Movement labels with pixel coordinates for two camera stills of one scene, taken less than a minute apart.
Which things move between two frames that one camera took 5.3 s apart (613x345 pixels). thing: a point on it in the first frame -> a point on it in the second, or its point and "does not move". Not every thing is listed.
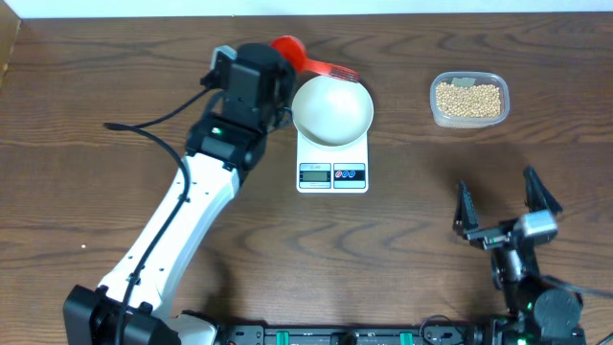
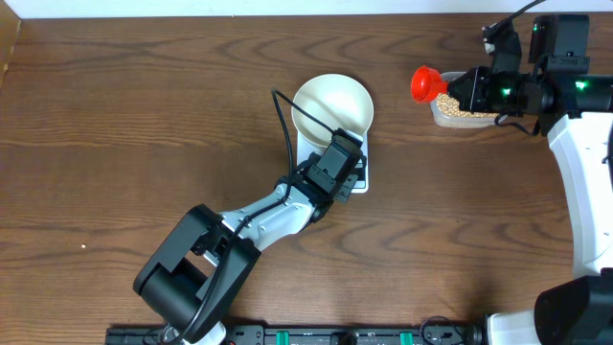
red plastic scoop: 296,52 -> 426,84
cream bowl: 332,111 does not move
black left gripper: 283,77 -> 345,192
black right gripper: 539,204 -> 472,102
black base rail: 431,334 does not move
